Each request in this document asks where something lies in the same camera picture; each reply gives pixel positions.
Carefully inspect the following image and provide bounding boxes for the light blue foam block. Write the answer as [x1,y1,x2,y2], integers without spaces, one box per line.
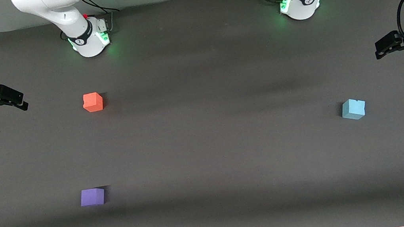
[340,97,368,122]

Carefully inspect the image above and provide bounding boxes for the orange foam block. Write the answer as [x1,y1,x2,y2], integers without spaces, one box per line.
[82,91,105,114]

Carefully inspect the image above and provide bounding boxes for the purple foam block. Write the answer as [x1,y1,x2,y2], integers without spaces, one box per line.
[79,187,107,208]

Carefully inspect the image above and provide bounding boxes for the dark grey table mat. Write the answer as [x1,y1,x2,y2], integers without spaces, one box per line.
[0,0,404,227]

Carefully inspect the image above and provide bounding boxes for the black right arm base cables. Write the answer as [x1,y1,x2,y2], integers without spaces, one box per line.
[80,0,123,37]

